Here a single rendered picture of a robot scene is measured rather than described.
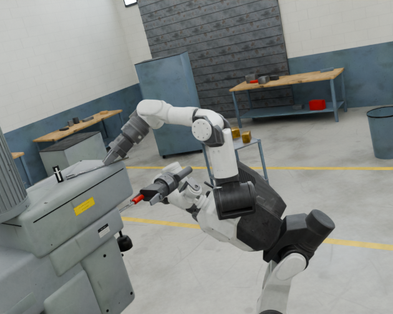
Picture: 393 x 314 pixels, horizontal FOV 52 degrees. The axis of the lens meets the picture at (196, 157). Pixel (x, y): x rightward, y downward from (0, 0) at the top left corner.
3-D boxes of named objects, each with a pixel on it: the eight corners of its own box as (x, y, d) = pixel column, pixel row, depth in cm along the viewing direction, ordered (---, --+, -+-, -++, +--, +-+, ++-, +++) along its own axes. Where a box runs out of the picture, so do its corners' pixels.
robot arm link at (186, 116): (164, 108, 145) (211, 111, 137) (178, 104, 154) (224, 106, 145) (165, 136, 148) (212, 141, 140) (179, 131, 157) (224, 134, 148)
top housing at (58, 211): (93, 191, 177) (82, 157, 172) (136, 194, 162) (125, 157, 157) (-3, 251, 141) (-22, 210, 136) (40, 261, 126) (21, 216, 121)
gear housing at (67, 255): (86, 222, 172) (78, 202, 169) (126, 227, 158) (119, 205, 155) (18, 268, 147) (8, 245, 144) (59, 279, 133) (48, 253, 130)
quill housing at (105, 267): (105, 289, 178) (83, 227, 169) (140, 298, 166) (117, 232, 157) (73, 318, 164) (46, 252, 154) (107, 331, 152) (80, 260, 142)
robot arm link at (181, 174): (155, 177, 176) (170, 167, 185) (168, 198, 177) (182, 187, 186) (171, 169, 169) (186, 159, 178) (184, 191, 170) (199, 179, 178)
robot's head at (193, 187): (198, 199, 172) (185, 187, 173) (206, 188, 166) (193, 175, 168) (188, 206, 167) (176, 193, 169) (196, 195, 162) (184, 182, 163)
